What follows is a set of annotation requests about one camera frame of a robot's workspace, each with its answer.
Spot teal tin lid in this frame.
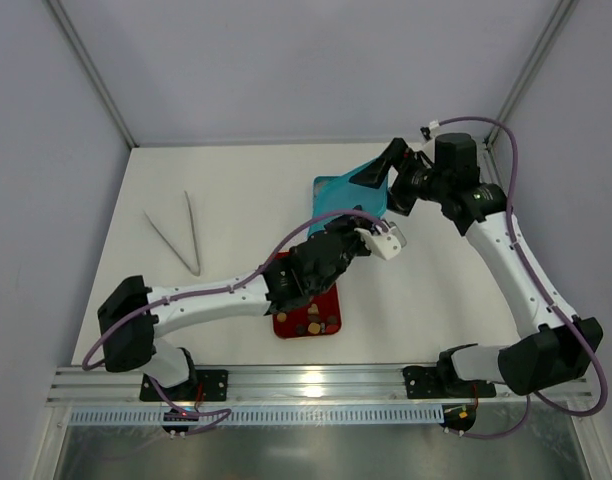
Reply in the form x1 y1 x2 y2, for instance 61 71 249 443
306 158 390 241

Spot silver metal tongs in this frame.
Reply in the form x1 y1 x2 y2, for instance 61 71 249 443
142 190 202 277

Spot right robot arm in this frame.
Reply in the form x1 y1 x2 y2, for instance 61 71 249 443
350 133 603 395

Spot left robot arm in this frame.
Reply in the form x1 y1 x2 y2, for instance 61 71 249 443
82 209 379 396

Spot teal square tin box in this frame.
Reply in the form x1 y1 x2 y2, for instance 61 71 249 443
312 176 343 218

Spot red rectangular tray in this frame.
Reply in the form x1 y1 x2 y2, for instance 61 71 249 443
266 251 342 340

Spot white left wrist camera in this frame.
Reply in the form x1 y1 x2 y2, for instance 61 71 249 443
355 222 407 261

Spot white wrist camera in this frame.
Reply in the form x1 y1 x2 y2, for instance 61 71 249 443
355 222 407 261
420 120 441 150

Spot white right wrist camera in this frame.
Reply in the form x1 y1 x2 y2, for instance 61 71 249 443
420 120 441 150

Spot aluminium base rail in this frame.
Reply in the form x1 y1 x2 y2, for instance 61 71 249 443
45 362 592 407

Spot grey slotted cable duct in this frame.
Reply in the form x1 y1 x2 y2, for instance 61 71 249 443
68 404 444 428

